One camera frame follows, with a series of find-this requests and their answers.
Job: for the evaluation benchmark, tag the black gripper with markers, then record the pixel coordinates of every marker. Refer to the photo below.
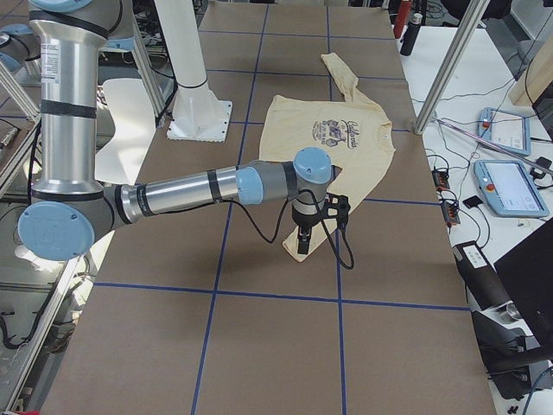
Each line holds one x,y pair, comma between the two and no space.
302,220

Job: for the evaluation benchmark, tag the cream long-sleeve printed shirt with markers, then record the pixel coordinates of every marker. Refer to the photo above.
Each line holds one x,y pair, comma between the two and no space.
356,133

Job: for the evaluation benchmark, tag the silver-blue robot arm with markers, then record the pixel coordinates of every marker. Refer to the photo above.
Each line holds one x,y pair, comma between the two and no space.
70,210

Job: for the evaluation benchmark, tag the orange terminal block near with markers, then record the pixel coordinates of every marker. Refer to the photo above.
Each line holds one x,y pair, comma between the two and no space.
450,212

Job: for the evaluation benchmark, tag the orange terminal block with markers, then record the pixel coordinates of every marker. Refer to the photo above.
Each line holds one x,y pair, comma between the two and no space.
450,212
440,178

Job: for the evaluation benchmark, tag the orange terminal block far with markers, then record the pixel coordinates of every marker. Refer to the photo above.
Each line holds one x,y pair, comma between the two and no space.
440,178

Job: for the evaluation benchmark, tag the small black square pad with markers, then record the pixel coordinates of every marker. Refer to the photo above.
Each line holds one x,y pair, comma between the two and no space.
472,202

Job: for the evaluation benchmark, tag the black cylinder with label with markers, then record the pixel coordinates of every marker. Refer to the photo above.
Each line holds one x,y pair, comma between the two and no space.
479,276

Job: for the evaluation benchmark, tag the near blue teach pendant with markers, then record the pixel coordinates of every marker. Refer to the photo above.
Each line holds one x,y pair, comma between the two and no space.
508,189

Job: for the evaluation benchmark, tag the blue teach pendant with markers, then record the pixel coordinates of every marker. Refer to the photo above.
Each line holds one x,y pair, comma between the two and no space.
508,189
508,130

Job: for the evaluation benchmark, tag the black monitor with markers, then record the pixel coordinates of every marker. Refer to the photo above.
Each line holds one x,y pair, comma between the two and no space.
526,274

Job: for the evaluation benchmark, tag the far blue teach pendant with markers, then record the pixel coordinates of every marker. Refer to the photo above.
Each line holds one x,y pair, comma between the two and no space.
508,130

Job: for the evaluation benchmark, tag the black bottle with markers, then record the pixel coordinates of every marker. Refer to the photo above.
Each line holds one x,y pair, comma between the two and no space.
411,33

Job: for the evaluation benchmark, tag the red bottle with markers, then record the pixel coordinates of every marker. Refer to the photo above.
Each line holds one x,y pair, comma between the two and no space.
403,13

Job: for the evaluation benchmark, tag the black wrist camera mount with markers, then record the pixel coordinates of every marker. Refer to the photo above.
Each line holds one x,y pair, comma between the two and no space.
337,207

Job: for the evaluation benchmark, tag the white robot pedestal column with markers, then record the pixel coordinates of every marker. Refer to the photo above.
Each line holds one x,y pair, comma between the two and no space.
197,114

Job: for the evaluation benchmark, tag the aluminium frame rail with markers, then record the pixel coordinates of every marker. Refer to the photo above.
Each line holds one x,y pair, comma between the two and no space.
27,312

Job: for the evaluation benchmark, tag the aluminium frame post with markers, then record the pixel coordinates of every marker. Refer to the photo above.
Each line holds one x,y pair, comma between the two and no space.
463,35

